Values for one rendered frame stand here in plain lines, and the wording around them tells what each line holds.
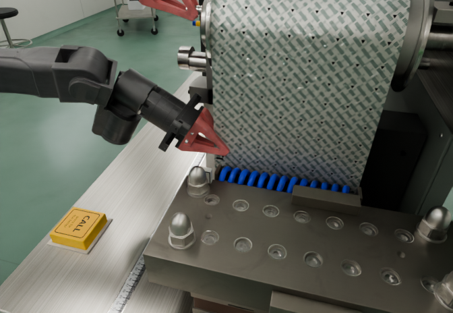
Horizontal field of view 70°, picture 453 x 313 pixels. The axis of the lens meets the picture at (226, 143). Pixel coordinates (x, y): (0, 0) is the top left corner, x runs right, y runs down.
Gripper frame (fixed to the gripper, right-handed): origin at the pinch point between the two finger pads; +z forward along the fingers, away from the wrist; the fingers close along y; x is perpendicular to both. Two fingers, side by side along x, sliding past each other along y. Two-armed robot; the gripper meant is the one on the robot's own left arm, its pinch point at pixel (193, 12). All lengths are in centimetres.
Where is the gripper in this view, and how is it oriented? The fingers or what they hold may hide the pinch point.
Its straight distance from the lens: 51.7
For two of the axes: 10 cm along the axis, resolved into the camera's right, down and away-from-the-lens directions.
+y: -2.5, 5.6, -7.9
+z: 7.4, 6.4, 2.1
